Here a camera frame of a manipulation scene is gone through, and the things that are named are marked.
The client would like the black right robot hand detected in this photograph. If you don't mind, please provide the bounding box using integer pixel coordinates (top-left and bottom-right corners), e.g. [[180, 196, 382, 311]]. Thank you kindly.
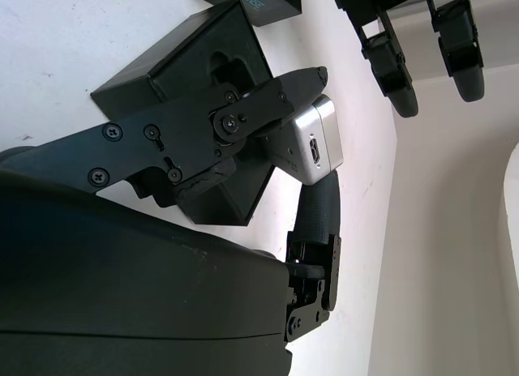
[[0, 66, 345, 376]]

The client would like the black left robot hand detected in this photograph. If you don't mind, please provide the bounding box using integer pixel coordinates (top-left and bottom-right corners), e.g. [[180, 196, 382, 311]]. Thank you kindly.
[[330, 0, 487, 118]]

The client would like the small silver camera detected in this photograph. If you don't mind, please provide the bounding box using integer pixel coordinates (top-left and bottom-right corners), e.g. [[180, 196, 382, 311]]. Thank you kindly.
[[263, 94, 345, 186]]

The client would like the black RealSense box lid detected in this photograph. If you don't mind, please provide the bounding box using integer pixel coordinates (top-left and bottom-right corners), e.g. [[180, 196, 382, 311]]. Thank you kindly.
[[180, 0, 303, 28]]

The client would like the black camera box base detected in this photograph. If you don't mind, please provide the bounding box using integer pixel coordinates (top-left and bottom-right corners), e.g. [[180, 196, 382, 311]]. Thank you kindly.
[[89, 0, 277, 226]]

